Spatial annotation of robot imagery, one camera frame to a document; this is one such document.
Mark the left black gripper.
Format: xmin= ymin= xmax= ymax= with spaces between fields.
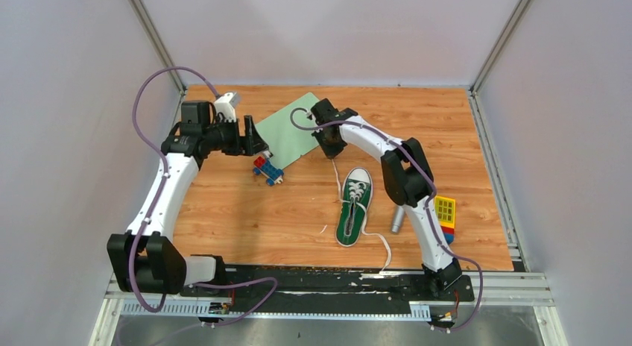
xmin=202 ymin=115 xmax=268 ymax=157

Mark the green canvas sneaker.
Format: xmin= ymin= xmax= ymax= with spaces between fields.
xmin=335 ymin=167 xmax=373 ymax=248

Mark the white shoelace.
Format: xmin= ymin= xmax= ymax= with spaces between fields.
xmin=317 ymin=160 xmax=393 ymax=270

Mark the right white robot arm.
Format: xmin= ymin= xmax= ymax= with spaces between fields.
xmin=309 ymin=98 xmax=462 ymax=300

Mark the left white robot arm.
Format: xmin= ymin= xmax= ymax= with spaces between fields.
xmin=107 ymin=92 xmax=268 ymax=296

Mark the blue red toy car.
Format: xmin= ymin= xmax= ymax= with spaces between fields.
xmin=253 ymin=157 xmax=284 ymax=186

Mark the light green cutting mat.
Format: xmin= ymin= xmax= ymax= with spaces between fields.
xmin=256 ymin=92 xmax=319 ymax=169

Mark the silver microphone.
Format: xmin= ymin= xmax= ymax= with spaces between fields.
xmin=391 ymin=206 xmax=405 ymax=234

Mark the yellow red blue block stack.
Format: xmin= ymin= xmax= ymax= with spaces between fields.
xmin=434 ymin=195 xmax=456 ymax=245

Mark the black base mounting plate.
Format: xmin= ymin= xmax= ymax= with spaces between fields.
xmin=180 ymin=265 xmax=475 ymax=315

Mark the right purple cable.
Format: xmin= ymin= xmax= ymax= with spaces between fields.
xmin=289 ymin=107 xmax=485 ymax=333

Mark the purple cable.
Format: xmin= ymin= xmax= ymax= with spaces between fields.
xmin=127 ymin=66 xmax=279 ymax=328
xmin=289 ymin=107 xmax=485 ymax=333

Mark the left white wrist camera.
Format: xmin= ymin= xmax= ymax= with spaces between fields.
xmin=213 ymin=92 xmax=241 ymax=122

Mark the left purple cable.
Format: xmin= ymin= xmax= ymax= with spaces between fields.
xmin=127 ymin=66 xmax=279 ymax=328

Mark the aluminium frame rail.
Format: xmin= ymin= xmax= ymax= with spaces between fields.
xmin=106 ymin=265 xmax=554 ymax=321

